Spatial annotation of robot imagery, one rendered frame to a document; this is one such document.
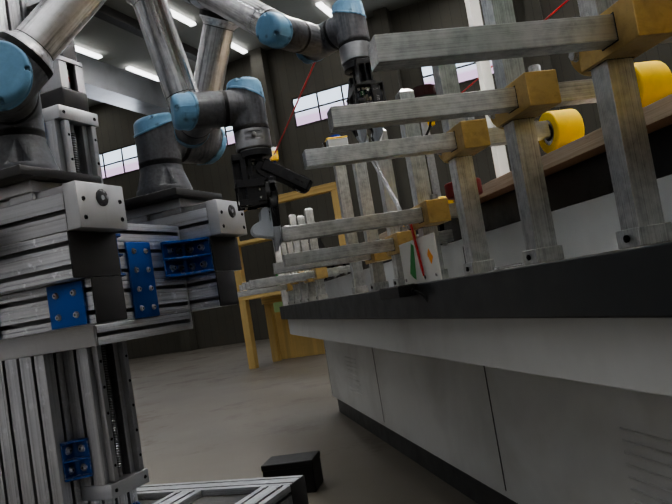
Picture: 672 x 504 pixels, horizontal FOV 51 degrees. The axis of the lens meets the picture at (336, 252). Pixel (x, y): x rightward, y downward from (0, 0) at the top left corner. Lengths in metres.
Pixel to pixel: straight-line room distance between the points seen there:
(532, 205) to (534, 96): 0.16
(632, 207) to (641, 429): 0.59
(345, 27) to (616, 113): 0.91
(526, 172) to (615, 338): 0.28
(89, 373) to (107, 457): 0.20
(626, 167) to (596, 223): 0.48
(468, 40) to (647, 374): 0.46
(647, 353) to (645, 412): 0.42
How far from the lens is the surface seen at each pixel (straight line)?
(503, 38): 0.80
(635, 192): 0.88
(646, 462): 1.39
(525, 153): 1.10
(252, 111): 1.47
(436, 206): 1.49
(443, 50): 0.77
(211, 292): 1.80
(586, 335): 1.04
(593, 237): 1.37
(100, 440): 1.74
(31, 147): 1.54
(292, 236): 1.45
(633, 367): 0.97
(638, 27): 0.84
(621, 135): 0.88
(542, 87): 1.06
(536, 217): 1.09
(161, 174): 1.91
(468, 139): 1.27
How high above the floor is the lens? 0.70
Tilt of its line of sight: 4 degrees up
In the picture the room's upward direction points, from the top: 9 degrees counter-clockwise
